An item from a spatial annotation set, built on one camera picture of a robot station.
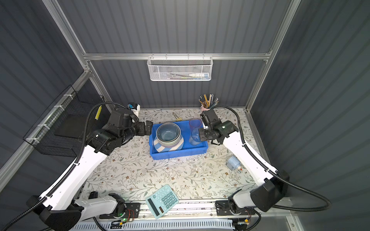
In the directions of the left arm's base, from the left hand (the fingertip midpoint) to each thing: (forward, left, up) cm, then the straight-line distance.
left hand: (143, 122), depth 70 cm
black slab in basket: (+1, +35, -2) cm, 35 cm away
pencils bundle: (+35, -41, -22) cm, 58 cm away
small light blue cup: (-12, -48, -26) cm, 56 cm away
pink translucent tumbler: (+17, -28, -22) cm, 39 cm away
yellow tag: (+14, +30, -6) cm, 33 cm away
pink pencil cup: (+30, -35, -22) cm, 51 cm away
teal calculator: (-29, -7, -31) cm, 43 cm away
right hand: (-2, -32, -9) cm, 33 cm away
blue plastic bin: (-2, -21, -25) cm, 33 cm away
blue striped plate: (0, -5, -27) cm, 28 cm away
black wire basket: (+15, +41, +2) cm, 44 cm away
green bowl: (-1, -11, -21) cm, 24 cm away
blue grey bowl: (+8, -10, -22) cm, 25 cm away
